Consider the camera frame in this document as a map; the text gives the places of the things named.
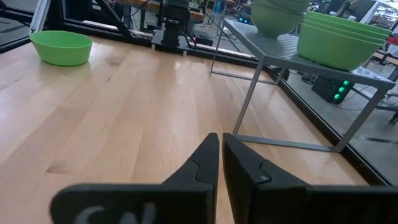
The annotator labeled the silver aluminium bracket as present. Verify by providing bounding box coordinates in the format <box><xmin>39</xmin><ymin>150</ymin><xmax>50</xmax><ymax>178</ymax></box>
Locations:
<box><xmin>29</xmin><ymin>0</ymin><xmax>52</xmax><ymax>35</ymax></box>

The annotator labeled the grey perforated metal shelf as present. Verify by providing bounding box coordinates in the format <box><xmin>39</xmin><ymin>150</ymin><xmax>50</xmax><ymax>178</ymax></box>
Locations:
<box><xmin>210</xmin><ymin>18</ymin><xmax>396</xmax><ymax>153</ymax></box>

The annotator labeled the black computer tower with fans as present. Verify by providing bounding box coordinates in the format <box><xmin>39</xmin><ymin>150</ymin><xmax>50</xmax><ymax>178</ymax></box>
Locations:
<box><xmin>311</xmin><ymin>74</ymin><xmax>355</xmax><ymax>105</ymax></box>

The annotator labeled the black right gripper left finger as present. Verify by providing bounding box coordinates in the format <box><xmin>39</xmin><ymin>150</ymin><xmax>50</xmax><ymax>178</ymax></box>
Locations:
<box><xmin>49</xmin><ymin>133</ymin><xmax>220</xmax><ymax>224</ymax></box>

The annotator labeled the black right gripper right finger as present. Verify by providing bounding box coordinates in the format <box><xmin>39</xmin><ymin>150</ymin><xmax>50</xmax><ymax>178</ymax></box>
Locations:
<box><xmin>222</xmin><ymin>133</ymin><xmax>398</xmax><ymax>224</ymax></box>

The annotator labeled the wooden workbench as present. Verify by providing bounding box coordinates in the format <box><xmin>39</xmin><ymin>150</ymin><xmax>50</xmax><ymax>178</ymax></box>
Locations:
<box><xmin>116</xmin><ymin>0</ymin><xmax>205</xmax><ymax>22</ymax></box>

